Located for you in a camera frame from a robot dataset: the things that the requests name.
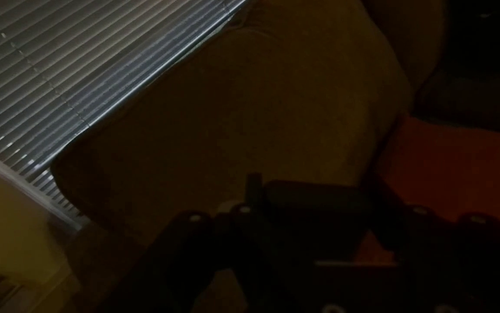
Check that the brown sofa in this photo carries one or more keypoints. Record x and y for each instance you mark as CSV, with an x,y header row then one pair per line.
x,y
261,104

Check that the window blinds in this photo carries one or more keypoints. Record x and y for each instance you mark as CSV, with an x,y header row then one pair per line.
x,y
60,69

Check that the orange pillow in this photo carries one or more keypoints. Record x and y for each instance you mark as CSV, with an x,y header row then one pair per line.
x,y
465,174

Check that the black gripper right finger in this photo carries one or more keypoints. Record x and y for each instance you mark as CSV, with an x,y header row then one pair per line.
x,y
465,266

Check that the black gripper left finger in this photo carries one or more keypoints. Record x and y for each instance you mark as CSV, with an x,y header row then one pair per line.
x,y
175,261

